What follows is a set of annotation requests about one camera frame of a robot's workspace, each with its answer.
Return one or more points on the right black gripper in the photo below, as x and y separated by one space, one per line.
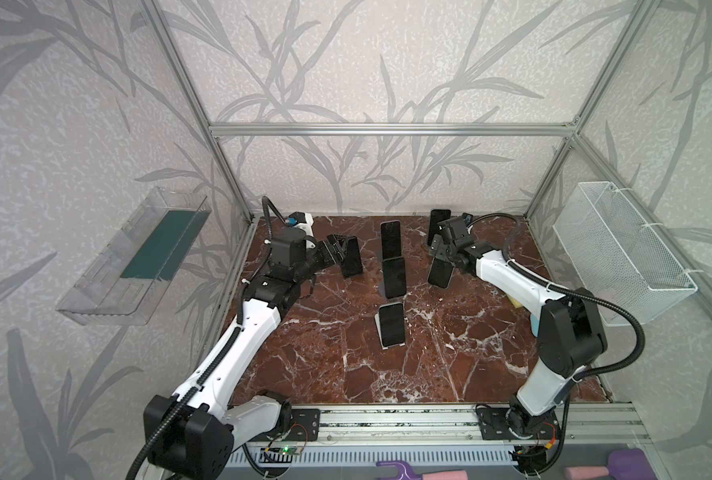
446 246

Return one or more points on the clear acrylic wall shelf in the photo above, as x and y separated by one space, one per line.
125 284

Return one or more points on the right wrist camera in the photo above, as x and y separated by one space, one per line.
455 229

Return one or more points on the white wire mesh basket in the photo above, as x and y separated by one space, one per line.
618 255

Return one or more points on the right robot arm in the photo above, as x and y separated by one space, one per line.
570 331

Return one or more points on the black phone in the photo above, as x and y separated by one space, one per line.
352 264
395 279

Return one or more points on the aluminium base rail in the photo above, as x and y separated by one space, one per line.
355 435

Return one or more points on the pink-edged phone back centre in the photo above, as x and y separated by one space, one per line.
391 239

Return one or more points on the purple plastic tool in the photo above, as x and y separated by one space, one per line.
404 471

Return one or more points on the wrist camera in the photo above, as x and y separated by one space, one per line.
288 248
455 229

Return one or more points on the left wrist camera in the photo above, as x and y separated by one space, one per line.
288 248

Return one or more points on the teal phone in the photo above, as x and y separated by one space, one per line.
391 325

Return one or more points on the purple pink scoop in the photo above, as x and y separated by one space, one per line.
628 464

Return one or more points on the white folding phone stand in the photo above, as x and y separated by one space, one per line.
377 327

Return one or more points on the white-edged phone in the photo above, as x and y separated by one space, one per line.
441 278

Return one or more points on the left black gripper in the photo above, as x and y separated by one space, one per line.
332 252

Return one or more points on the yellow sponge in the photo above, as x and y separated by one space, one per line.
515 302

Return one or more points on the dark phone back right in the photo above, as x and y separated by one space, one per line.
436 217

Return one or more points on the light blue sponge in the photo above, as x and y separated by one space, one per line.
534 325

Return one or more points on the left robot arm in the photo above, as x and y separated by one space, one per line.
194 432

